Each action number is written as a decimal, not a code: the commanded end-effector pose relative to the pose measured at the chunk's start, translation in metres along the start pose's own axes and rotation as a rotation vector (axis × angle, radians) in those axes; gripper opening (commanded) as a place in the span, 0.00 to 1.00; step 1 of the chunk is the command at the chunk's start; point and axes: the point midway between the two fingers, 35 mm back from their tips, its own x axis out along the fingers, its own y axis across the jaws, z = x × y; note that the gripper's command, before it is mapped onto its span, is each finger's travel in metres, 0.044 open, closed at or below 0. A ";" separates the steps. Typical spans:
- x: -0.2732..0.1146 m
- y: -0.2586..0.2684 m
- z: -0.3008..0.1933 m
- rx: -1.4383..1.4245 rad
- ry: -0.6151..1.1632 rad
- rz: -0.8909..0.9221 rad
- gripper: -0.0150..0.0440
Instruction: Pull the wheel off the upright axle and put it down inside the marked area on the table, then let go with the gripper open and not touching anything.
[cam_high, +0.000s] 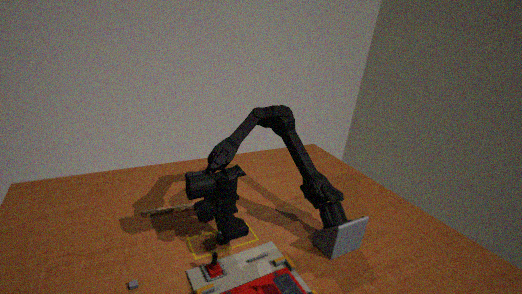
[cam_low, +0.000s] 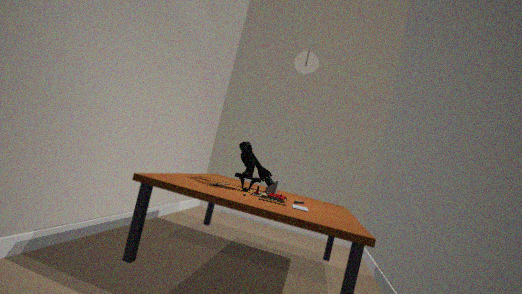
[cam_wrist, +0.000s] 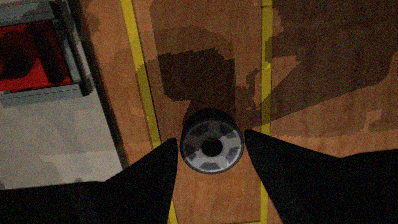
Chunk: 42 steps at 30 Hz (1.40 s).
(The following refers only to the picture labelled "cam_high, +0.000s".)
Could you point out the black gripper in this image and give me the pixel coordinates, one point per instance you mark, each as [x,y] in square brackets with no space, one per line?
[234,227]

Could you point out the black wheel with grey hub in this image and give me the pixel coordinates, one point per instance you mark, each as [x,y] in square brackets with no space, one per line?
[220,238]

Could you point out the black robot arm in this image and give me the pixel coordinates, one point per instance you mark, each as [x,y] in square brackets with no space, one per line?
[316,187]

